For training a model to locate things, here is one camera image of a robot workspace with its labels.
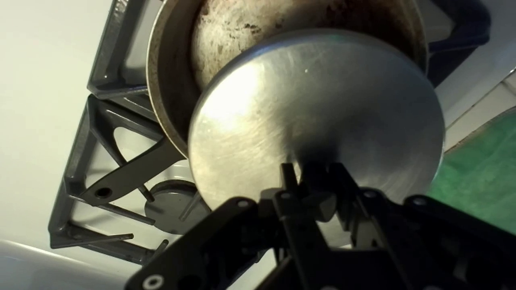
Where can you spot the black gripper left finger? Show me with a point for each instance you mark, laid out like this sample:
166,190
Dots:
302,252

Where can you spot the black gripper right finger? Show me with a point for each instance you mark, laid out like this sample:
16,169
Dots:
382,240

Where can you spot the round metal pot lid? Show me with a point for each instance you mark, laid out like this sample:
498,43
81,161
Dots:
318,95

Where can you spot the small brown metal pot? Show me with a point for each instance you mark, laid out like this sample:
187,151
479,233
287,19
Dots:
192,38

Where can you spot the green cloth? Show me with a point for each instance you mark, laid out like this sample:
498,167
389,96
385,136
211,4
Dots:
477,174

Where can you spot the black left stove grate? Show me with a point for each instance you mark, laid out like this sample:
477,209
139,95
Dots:
118,145

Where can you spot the white gas stove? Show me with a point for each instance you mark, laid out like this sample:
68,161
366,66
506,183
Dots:
47,49

